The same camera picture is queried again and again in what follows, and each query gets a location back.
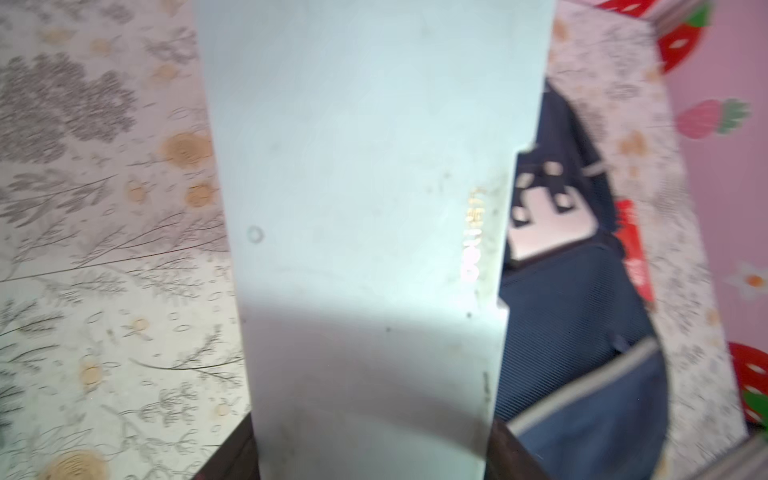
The red stationery package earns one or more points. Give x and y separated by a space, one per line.
635 260

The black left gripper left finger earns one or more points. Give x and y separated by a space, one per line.
236 459

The navy blue student backpack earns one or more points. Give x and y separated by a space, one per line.
583 383

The light blue calculator cover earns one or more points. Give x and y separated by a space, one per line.
366 153

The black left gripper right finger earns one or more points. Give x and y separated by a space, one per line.
507 458

